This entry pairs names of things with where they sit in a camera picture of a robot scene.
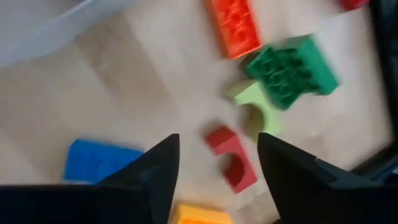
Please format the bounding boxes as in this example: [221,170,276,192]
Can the lime wooden arch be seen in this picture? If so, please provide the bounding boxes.
[233,81,284,138]

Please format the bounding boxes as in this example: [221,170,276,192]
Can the dark green Lego brick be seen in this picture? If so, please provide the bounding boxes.
[247,45,315,111]

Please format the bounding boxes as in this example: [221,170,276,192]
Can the red wooden arch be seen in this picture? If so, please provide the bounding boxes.
[205,126,259,194]

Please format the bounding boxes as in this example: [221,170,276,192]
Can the blue Lego brick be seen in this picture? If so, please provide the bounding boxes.
[63,139,146,184]

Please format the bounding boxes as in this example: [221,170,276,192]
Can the black aluminium table frame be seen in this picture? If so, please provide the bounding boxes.
[351,0,398,184]

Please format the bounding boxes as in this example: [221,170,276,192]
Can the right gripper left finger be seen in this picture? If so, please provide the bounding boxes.
[93,134,181,224]

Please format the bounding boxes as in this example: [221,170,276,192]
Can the magenta Lego brick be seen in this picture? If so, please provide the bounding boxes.
[337,0,371,11]

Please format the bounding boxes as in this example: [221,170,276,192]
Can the clear plastic bin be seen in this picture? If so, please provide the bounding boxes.
[0,0,137,68]

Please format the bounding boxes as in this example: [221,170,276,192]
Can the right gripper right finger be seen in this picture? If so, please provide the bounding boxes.
[257,133,343,224]

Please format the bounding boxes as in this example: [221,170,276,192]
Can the orange Lego brick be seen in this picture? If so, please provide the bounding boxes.
[169,203,236,224]

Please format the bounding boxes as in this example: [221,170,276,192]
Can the red Lego brick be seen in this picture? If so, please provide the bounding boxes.
[205,0,264,60]

